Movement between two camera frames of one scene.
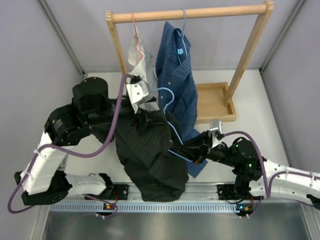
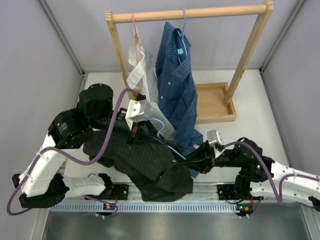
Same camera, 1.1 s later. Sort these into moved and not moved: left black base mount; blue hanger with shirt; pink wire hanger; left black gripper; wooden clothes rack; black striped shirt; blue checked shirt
Moved: left black gripper; black striped shirt
Not moved: blue hanger with shirt; pink wire hanger; blue checked shirt; left black base mount; wooden clothes rack
